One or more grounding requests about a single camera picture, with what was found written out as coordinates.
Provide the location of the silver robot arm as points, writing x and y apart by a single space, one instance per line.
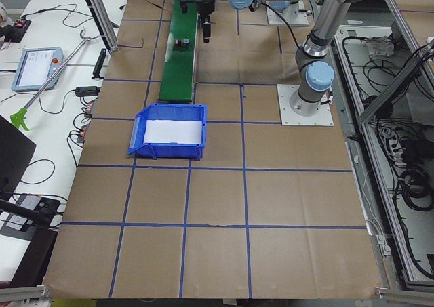
316 76

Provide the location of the blue bin near arm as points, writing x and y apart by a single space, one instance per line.
177 112

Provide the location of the green conveyor belt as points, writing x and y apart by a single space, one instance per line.
179 64

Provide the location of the white foam pad left bin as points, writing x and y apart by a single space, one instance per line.
171 131

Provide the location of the black power adapter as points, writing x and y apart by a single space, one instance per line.
83 91

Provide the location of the teach pendant tablet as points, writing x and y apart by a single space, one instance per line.
36 66

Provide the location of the silver reacher grabber tool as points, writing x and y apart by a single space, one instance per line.
17 119

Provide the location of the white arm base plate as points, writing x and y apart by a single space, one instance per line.
296 112
294 13

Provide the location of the aluminium frame post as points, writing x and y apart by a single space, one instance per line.
103 23

